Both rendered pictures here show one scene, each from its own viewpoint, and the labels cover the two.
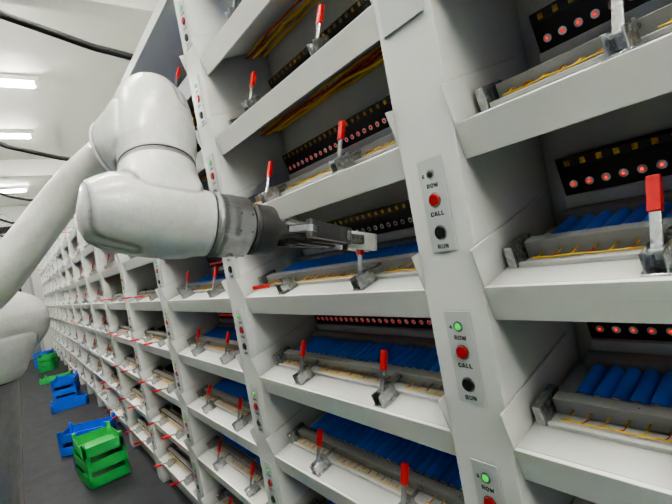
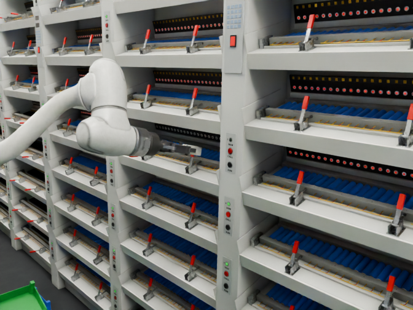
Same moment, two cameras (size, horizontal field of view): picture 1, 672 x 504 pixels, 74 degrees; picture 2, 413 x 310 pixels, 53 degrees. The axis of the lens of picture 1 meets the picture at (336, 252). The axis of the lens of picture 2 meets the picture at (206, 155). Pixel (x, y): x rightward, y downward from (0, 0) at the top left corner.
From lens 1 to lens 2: 69 cm
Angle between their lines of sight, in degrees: 14
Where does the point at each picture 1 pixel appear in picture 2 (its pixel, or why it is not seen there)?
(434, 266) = (224, 176)
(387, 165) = (214, 125)
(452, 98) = (245, 114)
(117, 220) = (99, 143)
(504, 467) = (234, 260)
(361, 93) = not seen: hidden behind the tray
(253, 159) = (134, 69)
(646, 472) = (278, 266)
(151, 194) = (112, 132)
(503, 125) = (260, 135)
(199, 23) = not seen: outside the picture
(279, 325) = (134, 171)
